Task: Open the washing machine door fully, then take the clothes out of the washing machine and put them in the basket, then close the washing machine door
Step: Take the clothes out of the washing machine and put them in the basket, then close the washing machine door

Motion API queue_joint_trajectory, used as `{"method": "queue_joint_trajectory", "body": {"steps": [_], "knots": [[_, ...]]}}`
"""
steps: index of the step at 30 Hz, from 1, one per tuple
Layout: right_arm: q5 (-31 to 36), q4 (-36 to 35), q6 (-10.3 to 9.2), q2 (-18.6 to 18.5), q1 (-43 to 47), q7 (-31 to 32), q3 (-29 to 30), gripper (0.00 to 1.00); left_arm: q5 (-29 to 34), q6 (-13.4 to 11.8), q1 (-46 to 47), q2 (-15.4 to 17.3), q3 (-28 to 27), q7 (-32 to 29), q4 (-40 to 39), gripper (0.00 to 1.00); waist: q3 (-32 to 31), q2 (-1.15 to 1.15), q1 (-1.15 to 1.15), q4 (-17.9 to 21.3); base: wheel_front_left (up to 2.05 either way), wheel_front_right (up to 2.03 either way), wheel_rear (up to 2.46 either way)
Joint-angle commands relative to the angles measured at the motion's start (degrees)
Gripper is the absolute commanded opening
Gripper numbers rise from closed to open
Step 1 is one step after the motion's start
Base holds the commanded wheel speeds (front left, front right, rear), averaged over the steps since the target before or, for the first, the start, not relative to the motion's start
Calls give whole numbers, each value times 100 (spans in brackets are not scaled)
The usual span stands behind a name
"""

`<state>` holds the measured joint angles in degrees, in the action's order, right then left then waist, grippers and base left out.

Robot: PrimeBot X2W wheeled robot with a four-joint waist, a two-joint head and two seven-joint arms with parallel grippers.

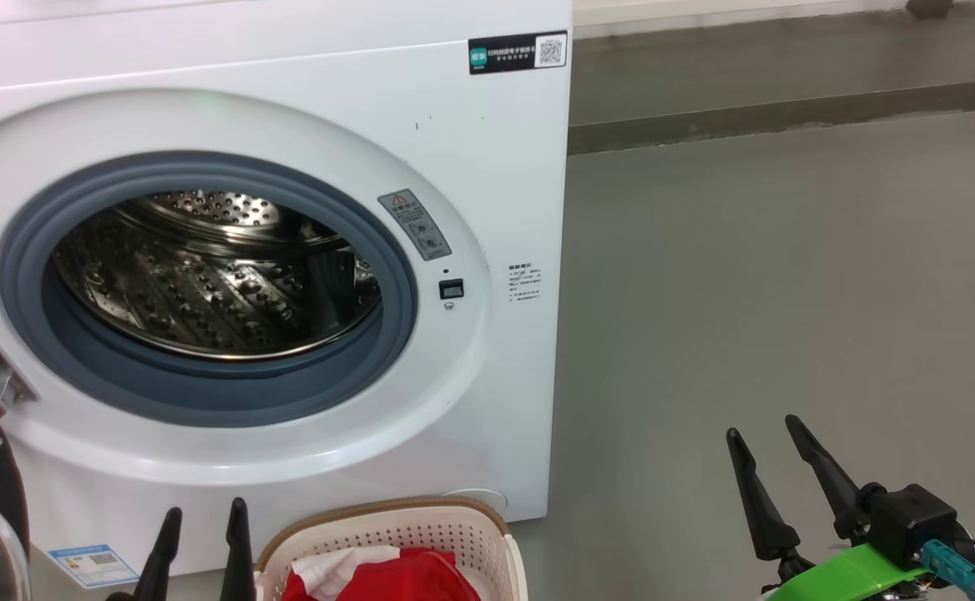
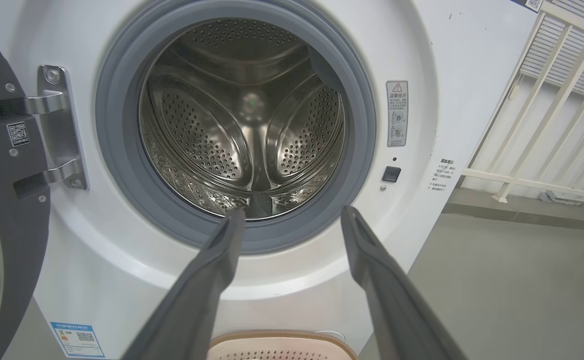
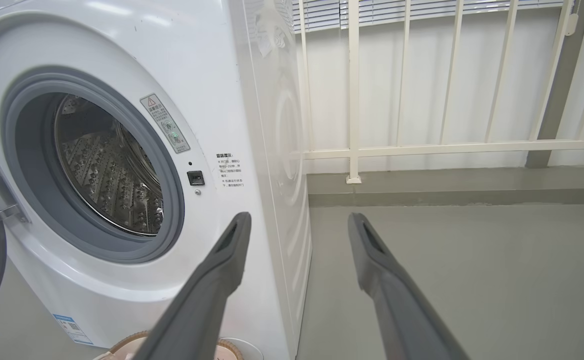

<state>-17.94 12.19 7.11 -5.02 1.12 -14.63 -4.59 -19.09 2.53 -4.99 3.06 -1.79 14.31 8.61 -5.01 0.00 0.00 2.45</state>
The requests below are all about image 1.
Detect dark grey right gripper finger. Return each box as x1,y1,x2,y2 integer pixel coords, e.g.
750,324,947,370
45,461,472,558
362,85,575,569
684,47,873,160
725,427,802,562
785,415,869,540

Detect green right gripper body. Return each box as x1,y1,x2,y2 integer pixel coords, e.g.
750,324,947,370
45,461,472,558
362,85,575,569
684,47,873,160
759,544,932,601

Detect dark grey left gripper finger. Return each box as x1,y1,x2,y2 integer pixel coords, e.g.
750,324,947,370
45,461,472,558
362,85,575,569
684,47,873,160
220,497,257,601
133,507,184,601

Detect red and white clothes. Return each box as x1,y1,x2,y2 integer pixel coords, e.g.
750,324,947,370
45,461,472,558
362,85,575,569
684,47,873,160
281,546,482,601

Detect cream perforated basket brown rim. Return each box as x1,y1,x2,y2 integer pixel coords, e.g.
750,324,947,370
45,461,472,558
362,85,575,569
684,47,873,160
255,497,529,601

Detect white front-load washing machine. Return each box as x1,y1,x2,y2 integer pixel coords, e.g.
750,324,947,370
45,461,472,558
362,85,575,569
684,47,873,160
0,0,573,601

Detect blue energy label sticker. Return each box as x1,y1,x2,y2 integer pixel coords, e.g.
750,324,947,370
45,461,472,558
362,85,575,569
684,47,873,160
48,544,140,590

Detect round drain filter cover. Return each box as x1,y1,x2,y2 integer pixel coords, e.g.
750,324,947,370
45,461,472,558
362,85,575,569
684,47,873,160
442,488,508,518

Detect grey warning sticker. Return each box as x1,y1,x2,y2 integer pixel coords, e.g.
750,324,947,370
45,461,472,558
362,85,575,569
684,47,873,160
377,189,453,262

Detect black QR code sticker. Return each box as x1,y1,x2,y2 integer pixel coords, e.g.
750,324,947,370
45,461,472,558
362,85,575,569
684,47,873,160
468,31,569,76

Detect teal cable connector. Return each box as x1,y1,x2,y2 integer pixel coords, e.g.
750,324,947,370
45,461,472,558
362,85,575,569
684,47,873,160
922,539,975,601

